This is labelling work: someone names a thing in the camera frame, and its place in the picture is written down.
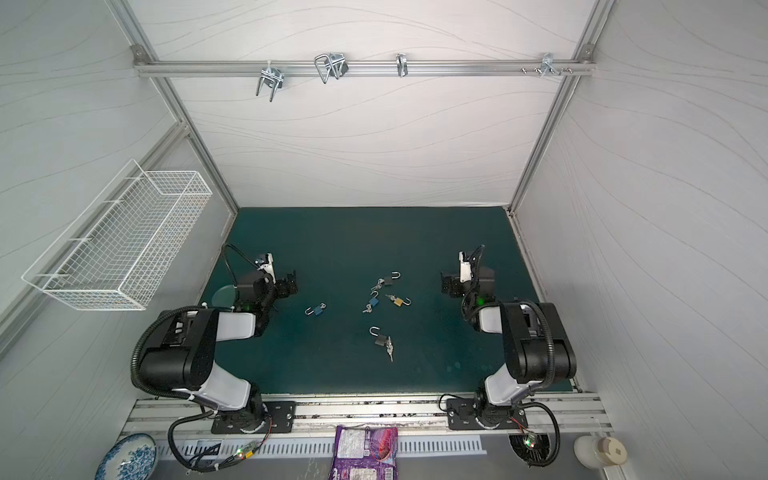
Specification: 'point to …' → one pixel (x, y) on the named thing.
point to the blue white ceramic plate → (132, 457)
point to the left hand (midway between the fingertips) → (284, 267)
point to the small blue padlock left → (316, 311)
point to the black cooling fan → (531, 446)
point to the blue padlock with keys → (373, 303)
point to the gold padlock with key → (399, 301)
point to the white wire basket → (120, 248)
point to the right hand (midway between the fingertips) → (464, 265)
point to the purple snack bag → (365, 453)
